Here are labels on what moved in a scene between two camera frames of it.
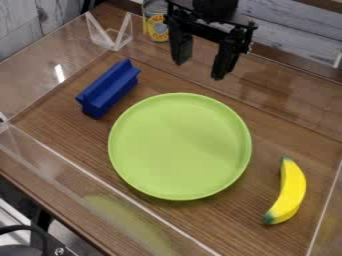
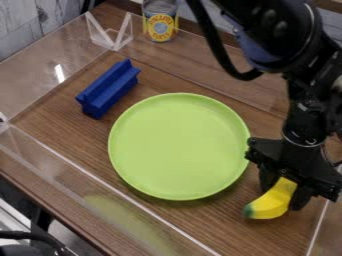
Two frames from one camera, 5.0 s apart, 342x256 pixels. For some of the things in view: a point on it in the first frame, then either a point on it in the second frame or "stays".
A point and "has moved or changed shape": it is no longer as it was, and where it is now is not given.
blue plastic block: x=109 y=89 stays
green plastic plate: x=180 y=146 stays
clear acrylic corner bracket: x=112 y=38 stays
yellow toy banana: x=293 y=193 has moved or changed shape
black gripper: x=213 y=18 → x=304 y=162
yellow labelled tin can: x=156 y=10 stays
